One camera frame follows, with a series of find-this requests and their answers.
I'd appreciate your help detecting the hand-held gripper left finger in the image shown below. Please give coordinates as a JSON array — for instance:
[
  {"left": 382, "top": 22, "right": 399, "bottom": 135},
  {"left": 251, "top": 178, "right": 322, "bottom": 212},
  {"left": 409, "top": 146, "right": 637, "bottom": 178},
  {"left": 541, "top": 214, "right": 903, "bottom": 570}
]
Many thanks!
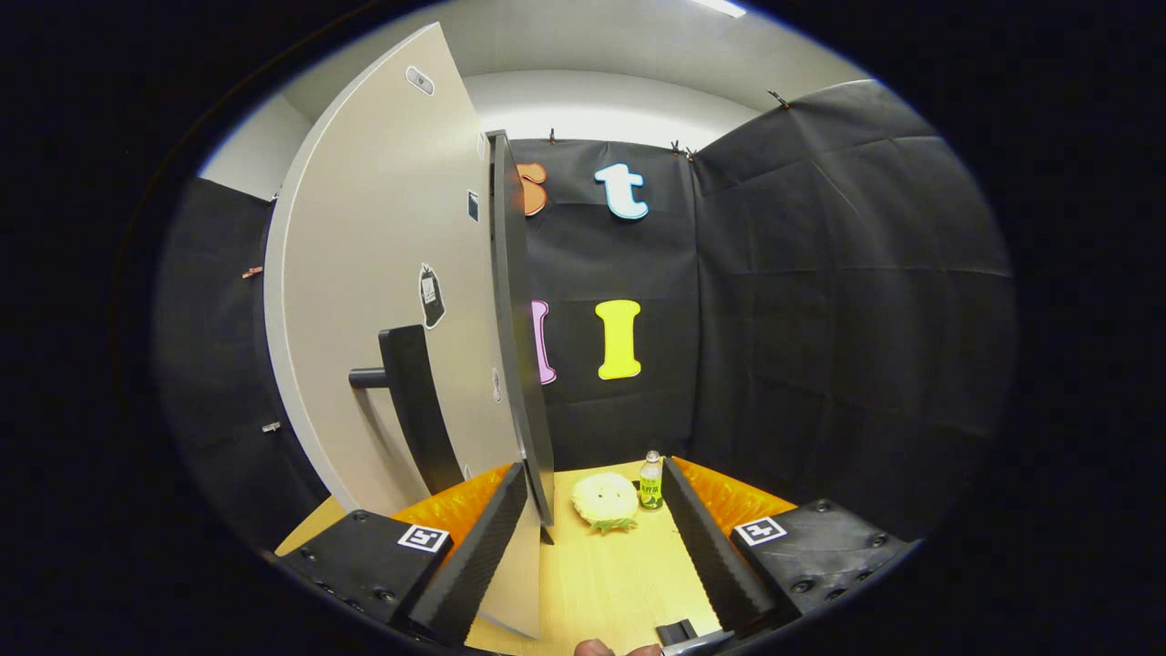
[{"left": 273, "top": 461, "right": 531, "bottom": 648}]

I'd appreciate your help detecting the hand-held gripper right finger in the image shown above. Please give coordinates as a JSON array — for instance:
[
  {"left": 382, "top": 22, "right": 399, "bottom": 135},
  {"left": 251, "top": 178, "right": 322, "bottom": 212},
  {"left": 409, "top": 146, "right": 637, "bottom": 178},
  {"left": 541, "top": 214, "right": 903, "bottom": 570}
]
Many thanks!
[{"left": 661, "top": 454, "right": 918, "bottom": 633}]

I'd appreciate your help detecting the grey shoe cabinet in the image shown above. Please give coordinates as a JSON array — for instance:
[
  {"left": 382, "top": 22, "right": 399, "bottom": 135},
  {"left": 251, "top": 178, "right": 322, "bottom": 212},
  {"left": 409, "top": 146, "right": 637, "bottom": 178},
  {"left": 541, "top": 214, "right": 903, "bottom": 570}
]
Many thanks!
[{"left": 486, "top": 129, "right": 557, "bottom": 546}]

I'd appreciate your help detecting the green drink bottle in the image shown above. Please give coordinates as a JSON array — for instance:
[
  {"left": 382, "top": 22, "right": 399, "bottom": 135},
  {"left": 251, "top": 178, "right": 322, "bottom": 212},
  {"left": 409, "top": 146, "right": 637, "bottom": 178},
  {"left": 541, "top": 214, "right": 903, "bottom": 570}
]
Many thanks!
[{"left": 638, "top": 449, "right": 665, "bottom": 512}]

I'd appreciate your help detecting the yellow plush toy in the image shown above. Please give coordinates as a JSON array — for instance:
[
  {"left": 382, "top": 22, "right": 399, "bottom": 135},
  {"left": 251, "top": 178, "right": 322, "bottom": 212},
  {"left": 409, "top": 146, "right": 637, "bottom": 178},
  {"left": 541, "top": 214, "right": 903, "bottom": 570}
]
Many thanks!
[{"left": 571, "top": 471, "right": 641, "bottom": 536}]

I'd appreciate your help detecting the black backdrop cloth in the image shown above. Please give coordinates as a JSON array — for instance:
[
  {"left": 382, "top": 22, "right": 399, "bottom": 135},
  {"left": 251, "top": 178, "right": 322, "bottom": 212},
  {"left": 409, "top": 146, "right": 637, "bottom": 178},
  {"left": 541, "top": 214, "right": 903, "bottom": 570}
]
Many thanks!
[{"left": 153, "top": 79, "right": 1017, "bottom": 548}]

